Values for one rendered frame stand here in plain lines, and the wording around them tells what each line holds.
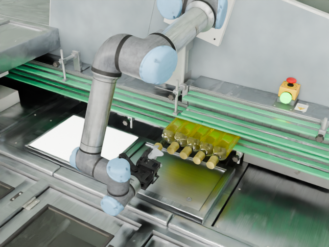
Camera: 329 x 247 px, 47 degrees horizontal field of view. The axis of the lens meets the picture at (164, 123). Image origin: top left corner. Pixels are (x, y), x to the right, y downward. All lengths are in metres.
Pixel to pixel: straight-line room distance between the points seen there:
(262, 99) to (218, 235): 0.60
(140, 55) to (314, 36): 0.76
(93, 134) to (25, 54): 0.94
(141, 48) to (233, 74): 0.72
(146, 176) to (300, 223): 0.61
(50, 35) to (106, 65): 1.06
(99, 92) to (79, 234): 0.55
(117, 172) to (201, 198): 0.44
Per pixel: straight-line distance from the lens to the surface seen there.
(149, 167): 1.41
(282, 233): 1.51
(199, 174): 1.63
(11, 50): 2.03
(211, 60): 1.76
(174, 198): 1.52
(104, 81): 1.19
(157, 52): 1.09
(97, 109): 1.22
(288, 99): 1.60
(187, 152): 1.52
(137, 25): 1.89
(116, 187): 1.26
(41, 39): 2.15
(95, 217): 1.52
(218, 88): 1.69
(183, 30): 1.25
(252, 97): 1.65
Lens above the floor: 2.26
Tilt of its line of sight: 48 degrees down
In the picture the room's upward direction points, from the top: 133 degrees counter-clockwise
